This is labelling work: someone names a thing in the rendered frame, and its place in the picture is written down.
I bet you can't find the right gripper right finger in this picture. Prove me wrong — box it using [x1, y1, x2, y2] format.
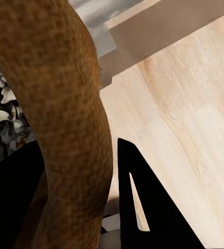
[117, 139, 205, 249]

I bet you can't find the popcorn bag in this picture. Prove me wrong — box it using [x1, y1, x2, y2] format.
[0, 0, 114, 249]

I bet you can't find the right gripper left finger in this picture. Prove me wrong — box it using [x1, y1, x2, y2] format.
[0, 140, 45, 249]

